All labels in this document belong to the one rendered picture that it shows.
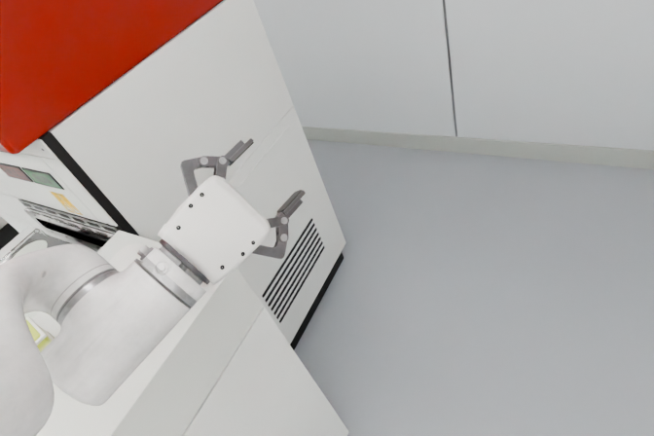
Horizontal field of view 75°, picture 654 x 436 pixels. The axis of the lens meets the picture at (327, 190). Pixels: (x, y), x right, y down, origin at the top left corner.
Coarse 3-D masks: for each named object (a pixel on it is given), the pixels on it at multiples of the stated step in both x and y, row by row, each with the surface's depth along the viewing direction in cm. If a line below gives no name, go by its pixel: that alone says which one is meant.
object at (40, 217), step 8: (32, 208) 118; (32, 216) 120; (40, 216) 116; (48, 216) 113; (56, 216) 112; (40, 224) 122; (48, 224) 123; (56, 224) 113; (64, 224) 110; (72, 224) 107; (80, 224) 106; (48, 232) 125; (56, 232) 120; (64, 232) 118; (72, 232) 117; (88, 232) 105; (96, 232) 102; (104, 232) 101; (80, 240) 115; (88, 240) 112; (96, 240) 111; (96, 248) 112
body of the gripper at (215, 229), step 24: (216, 192) 50; (192, 216) 49; (216, 216) 50; (240, 216) 51; (168, 240) 48; (192, 240) 48; (216, 240) 49; (240, 240) 50; (192, 264) 48; (216, 264) 49
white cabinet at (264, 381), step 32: (256, 320) 86; (256, 352) 88; (288, 352) 98; (224, 384) 80; (256, 384) 89; (288, 384) 100; (224, 416) 82; (256, 416) 91; (288, 416) 102; (320, 416) 117
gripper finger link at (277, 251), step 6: (276, 240) 55; (258, 246) 53; (264, 246) 53; (276, 246) 54; (282, 246) 54; (252, 252) 53; (258, 252) 53; (264, 252) 53; (270, 252) 53; (276, 252) 54; (282, 252) 54; (276, 258) 54
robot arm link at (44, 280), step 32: (32, 256) 41; (64, 256) 44; (96, 256) 48; (0, 288) 35; (32, 288) 40; (64, 288) 44; (0, 320) 33; (0, 352) 31; (32, 352) 32; (0, 384) 29; (32, 384) 31; (0, 416) 28; (32, 416) 30
